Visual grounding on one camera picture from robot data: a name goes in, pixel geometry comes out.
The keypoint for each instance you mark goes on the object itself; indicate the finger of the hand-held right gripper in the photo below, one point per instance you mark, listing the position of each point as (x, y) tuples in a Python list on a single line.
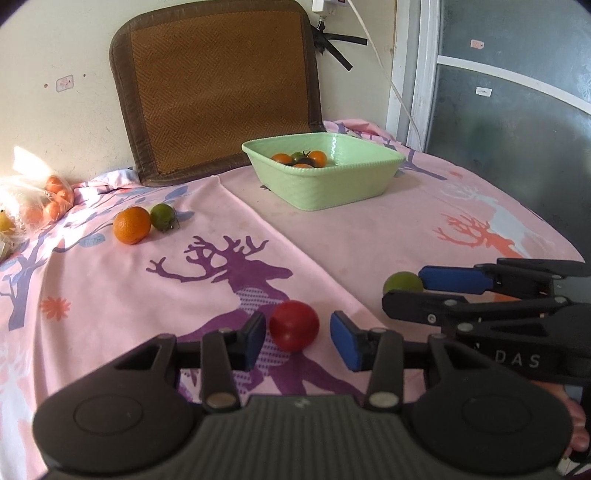
[(452, 279), (425, 307)]

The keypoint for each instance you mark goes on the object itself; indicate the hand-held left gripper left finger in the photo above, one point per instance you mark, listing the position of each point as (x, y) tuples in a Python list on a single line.
[(254, 341)]

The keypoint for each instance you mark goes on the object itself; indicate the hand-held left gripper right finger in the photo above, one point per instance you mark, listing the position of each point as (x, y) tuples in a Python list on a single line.
[(344, 341)]

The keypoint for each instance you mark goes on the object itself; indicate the green tomato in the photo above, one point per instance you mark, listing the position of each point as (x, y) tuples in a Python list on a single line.
[(298, 157), (403, 282)]

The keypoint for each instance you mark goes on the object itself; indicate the red tomato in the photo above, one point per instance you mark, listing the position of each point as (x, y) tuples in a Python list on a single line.
[(294, 325)]

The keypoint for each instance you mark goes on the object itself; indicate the light green ceramic dish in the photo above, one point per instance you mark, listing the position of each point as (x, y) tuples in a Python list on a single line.
[(332, 184)]

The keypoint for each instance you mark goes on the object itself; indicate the person's right hand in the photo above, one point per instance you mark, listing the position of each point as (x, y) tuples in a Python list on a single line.
[(579, 424)]

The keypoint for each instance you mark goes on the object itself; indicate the pink deer print bedsheet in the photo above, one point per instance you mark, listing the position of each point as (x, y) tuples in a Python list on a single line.
[(115, 295)]

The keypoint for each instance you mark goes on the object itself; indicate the green lime beside orange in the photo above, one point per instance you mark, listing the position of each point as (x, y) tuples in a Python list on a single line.
[(162, 217)]

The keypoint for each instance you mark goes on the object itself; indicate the frosted glass door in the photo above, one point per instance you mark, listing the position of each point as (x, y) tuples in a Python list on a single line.
[(517, 138)]

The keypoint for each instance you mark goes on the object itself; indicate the large orange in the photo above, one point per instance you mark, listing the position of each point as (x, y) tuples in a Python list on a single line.
[(132, 225)]

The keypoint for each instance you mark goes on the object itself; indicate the small white door sticker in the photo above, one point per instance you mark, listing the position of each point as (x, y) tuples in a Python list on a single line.
[(483, 91)]

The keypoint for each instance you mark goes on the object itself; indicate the brown woven seat mat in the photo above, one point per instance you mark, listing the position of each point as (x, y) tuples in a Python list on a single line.
[(217, 87)]

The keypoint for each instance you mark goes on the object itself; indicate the clear plastic bag of oranges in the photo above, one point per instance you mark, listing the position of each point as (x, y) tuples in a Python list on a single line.
[(32, 207)]

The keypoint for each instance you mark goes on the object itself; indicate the black tape strips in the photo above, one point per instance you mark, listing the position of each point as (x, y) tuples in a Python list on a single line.
[(334, 44)]

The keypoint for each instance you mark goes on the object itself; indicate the white power strip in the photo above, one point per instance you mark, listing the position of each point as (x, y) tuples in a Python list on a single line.
[(330, 4)]

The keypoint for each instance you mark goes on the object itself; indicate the white door frame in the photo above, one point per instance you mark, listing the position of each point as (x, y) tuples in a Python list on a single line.
[(413, 69)]

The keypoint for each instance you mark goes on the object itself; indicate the small pink wall sticker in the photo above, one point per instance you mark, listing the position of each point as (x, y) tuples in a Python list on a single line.
[(64, 83)]

